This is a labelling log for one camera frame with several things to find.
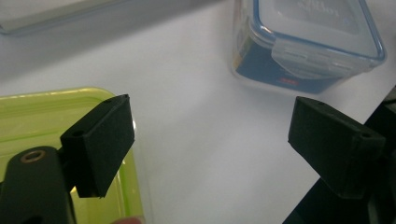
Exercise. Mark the clear container with blue-rimmed lid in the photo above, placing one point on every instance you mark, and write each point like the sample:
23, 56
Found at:
299, 40

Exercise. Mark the clear container with green lid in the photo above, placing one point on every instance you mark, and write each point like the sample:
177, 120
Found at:
34, 124

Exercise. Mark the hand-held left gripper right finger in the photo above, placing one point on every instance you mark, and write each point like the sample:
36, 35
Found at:
333, 146

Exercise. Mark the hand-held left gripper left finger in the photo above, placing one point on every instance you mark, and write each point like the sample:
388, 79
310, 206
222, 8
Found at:
99, 146

